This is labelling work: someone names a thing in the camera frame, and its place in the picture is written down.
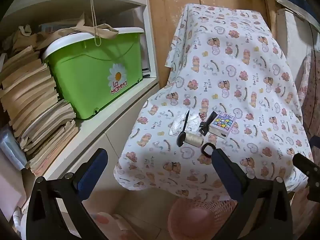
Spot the bear printed blanket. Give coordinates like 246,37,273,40
114,3,313,200

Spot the black plastic bracket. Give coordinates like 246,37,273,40
199,111,218,137

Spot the small colourful patterned box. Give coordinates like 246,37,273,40
208,112,237,138

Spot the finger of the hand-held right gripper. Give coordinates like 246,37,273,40
292,153,320,202

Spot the beige tote bag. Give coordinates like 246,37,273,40
5,14,119,55

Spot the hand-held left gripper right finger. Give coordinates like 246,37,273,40
211,148,293,240

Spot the green plastic bin white rim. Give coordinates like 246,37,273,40
42,27,145,120

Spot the beige hanging string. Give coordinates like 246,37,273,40
90,0,102,47

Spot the pink plastic basket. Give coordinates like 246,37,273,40
167,197,240,240

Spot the white board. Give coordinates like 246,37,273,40
275,7,320,85

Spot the blue plastic folder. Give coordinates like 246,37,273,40
0,125,28,172

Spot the black plastic spoon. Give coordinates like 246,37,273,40
177,109,190,147

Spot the white shelf cabinet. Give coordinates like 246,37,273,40
0,0,160,230

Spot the pink patterned floor mat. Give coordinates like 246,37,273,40
95,211,140,240

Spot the stack of old books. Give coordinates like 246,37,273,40
0,45,79,177

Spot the black plastic ring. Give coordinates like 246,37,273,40
201,142,217,157

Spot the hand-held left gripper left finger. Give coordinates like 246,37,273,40
26,148,108,240

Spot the beige thread spool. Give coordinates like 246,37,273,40
184,132,204,147

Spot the clear plastic bag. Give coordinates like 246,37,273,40
169,114,202,136

